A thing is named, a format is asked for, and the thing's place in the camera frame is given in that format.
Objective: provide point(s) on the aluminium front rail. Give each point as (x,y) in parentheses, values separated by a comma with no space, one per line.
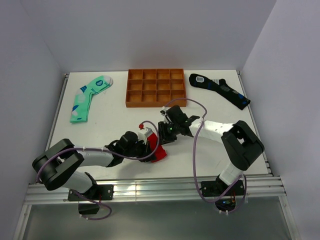
(154,190)

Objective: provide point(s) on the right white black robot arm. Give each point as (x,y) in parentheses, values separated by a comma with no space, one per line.
(242,145)

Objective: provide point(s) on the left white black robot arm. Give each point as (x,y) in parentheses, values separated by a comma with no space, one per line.
(58,166)

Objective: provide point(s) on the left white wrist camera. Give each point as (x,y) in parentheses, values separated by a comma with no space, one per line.
(143,133)

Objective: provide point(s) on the mint green patterned sock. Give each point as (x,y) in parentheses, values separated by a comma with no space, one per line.
(83,98)

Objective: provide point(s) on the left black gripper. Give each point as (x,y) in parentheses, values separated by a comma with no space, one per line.
(146,152)

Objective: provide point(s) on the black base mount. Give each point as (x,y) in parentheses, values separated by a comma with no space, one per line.
(231,200)
(91,202)

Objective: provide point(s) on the black blue sports sock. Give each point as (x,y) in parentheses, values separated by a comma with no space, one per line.
(221,87)

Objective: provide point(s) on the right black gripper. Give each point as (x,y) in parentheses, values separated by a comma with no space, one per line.
(164,137)

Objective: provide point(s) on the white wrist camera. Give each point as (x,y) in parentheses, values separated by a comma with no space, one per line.
(165,116)
(143,133)

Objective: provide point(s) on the orange compartment tray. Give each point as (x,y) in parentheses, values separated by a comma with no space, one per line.
(154,88)

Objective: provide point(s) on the red santa sock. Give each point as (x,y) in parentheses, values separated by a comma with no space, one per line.
(160,153)

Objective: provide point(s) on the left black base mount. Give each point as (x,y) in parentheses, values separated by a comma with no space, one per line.
(91,202)

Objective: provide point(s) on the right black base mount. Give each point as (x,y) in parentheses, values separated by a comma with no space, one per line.
(231,200)

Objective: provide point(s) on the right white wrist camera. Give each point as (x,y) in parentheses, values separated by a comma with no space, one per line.
(165,116)

